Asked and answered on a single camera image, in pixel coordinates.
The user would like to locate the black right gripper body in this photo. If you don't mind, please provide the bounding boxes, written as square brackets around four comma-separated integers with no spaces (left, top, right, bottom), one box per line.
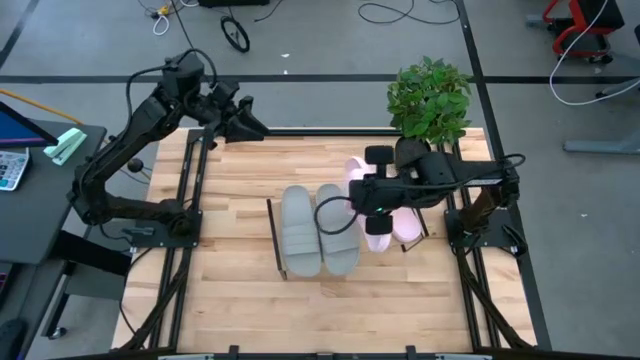
[348,145,399,237]

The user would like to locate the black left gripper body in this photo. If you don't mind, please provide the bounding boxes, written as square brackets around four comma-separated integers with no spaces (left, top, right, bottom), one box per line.
[202,80,241,150]

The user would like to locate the pink rubber slide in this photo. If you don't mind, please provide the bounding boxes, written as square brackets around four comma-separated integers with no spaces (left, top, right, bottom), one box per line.
[343,155,392,254]
[389,206,424,245]

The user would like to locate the grey rubber slide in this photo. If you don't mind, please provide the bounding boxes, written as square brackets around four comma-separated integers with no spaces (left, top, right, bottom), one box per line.
[314,183,363,277]
[280,185,322,279]

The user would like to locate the wooden shelf black metal legs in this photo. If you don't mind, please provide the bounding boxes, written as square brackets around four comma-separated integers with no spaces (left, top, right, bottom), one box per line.
[265,174,431,282]

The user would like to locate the black box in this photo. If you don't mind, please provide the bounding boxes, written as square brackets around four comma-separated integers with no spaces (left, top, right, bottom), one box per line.
[197,0,271,8]

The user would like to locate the green potted plant black pot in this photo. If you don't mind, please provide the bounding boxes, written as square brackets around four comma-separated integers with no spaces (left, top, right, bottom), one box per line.
[385,54,474,169]

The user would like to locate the mint green stapler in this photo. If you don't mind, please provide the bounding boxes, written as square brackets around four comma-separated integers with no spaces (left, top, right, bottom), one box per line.
[43,127,88,167]

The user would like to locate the black rig front bar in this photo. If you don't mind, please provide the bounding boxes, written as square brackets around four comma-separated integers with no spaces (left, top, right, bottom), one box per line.
[49,346,640,360]

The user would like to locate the computer monitor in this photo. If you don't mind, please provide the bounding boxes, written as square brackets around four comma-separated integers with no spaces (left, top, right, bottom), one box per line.
[0,101,60,149]

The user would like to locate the grey calculator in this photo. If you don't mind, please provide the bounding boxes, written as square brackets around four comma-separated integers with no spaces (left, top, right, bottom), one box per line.
[0,148,31,193]

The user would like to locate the black desk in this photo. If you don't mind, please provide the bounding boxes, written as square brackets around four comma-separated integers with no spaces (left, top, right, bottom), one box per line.
[0,118,132,346]

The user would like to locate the grey table base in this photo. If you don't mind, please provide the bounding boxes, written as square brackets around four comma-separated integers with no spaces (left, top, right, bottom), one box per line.
[563,77,640,155]

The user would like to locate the red and black cart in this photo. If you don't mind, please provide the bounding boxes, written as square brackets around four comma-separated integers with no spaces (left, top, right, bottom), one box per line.
[524,0,626,65]

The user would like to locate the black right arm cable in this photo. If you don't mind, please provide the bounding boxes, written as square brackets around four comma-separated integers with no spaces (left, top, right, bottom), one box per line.
[313,195,362,236]

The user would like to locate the black coiled cable ring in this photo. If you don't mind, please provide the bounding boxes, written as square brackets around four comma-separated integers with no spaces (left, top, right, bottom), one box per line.
[220,15,251,54]

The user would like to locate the black aluminium table frame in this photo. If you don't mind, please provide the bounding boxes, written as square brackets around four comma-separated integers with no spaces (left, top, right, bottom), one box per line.
[112,127,539,352]

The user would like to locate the long black floor cable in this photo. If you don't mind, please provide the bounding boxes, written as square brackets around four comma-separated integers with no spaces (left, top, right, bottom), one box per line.
[169,0,195,50]

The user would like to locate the small white cable yellow plug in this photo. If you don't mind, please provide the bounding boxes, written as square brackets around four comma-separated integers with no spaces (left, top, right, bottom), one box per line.
[151,3,172,37]

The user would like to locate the thin black curled floor cable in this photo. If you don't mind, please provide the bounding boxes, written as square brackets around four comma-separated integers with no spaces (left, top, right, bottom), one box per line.
[357,0,461,26]

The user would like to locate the long white cable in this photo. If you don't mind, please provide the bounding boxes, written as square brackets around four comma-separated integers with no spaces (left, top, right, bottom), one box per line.
[548,0,640,107]

